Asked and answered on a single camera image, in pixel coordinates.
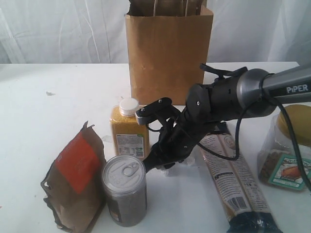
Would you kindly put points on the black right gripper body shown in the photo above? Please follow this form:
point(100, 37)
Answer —
point(178, 138)

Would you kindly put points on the dark seed can pull-tab lid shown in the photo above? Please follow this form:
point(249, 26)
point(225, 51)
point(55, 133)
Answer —
point(125, 188)

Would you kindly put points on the brown paper shopping bag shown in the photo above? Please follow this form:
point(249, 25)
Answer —
point(167, 40)

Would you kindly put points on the white paper ball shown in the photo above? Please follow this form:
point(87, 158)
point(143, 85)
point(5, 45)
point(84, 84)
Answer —
point(190, 161)
point(167, 172)

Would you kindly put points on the yellow grain bottle white cap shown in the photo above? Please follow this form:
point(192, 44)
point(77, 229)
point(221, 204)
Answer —
point(129, 138)

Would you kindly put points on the long pasta packet dark blue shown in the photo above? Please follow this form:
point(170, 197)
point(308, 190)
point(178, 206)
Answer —
point(244, 204)

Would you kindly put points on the brown pouch with orange label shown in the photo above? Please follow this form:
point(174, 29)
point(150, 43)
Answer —
point(73, 185)

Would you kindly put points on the clear nut jar gold lid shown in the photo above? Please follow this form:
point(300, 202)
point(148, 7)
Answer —
point(276, 162)

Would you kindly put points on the white backdrop curtain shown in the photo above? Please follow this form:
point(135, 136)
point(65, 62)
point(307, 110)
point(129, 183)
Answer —
point(93, 31)

